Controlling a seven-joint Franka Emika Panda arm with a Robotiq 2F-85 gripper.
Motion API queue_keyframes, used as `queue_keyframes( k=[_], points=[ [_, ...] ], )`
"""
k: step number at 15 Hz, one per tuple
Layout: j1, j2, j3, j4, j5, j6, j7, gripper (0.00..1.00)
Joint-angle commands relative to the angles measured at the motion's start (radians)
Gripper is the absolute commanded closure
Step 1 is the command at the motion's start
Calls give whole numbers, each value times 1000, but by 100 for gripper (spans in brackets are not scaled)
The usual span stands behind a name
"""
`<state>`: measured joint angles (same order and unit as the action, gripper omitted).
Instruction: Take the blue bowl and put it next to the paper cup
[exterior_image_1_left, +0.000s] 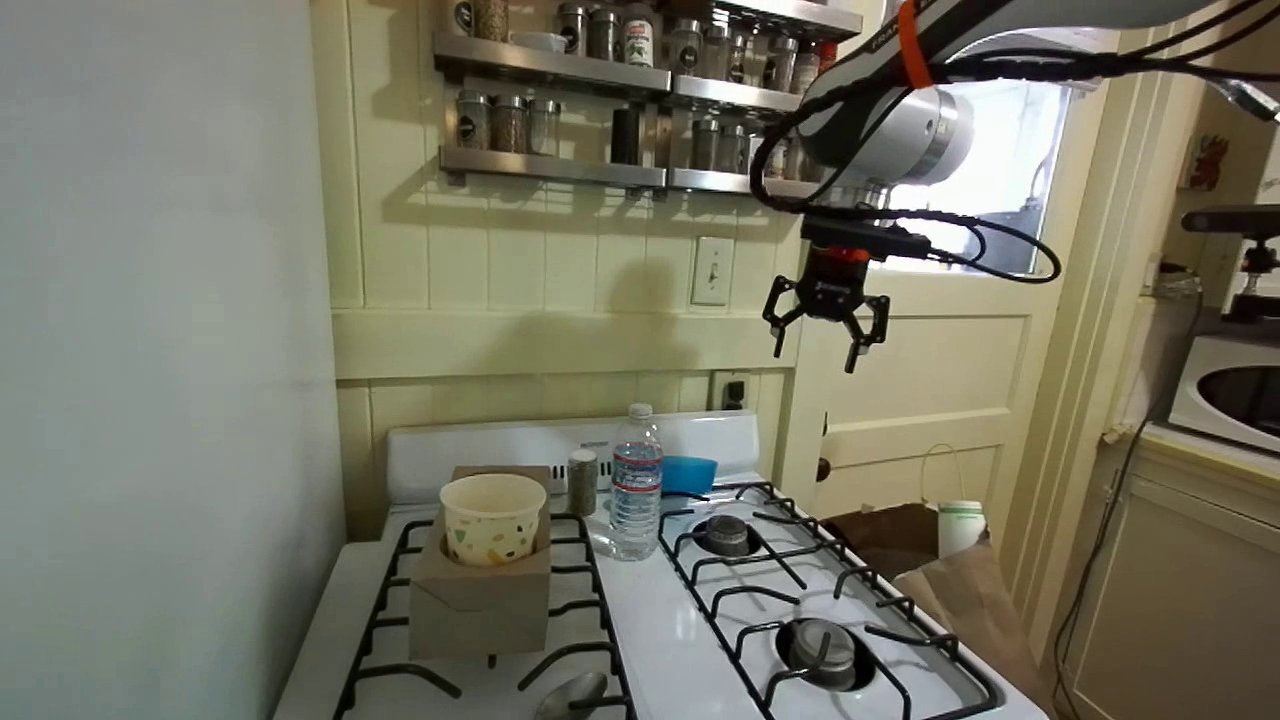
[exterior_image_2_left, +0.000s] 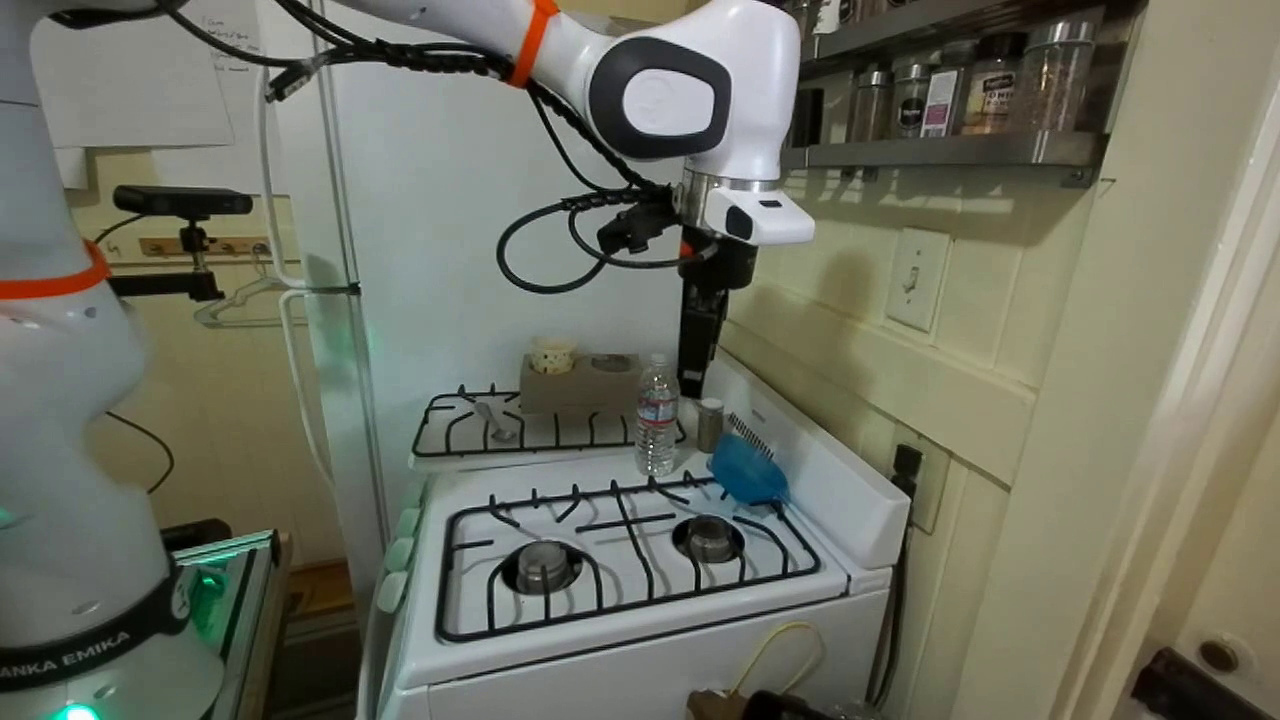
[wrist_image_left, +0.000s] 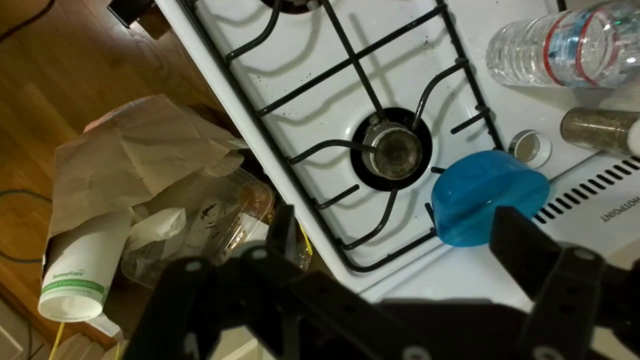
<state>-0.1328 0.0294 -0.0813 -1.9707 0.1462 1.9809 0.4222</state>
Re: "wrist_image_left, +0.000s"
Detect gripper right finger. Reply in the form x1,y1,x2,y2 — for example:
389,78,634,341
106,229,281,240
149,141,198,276
489,205,640,360

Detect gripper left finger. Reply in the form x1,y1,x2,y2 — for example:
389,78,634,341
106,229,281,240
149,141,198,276
122,204,432,360

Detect blue bowl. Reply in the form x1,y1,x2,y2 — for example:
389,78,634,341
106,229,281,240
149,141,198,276
430,149,551,248

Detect large white paper cup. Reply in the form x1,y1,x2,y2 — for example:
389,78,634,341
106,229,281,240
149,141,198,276
37,207,135,323

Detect crumpled white tissue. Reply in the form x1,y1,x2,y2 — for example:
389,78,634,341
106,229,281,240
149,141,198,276
122,207,187,254

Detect clear plastic food container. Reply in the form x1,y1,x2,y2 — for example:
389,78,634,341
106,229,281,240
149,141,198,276
120,167,276,289

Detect glass spice jar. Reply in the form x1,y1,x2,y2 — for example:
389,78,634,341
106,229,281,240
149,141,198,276
560,106,640,157

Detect brown paper bag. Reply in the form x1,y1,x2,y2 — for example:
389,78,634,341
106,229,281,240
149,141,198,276
46,93,249,263

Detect round stove burner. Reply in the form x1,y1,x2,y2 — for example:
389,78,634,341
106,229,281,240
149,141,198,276
350,107,434,192
260,0,326,15

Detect clear plastic water bottle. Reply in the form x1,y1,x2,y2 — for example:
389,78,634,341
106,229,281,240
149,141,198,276
485,0,640,90

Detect black stove grate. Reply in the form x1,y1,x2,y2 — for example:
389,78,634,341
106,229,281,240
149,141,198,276
177,0,505,274

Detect white gas stove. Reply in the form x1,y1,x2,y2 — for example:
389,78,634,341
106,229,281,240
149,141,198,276
154,0,640,360

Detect black cable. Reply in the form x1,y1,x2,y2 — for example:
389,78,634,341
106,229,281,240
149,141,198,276
0,0,56,44
0,188,54,265

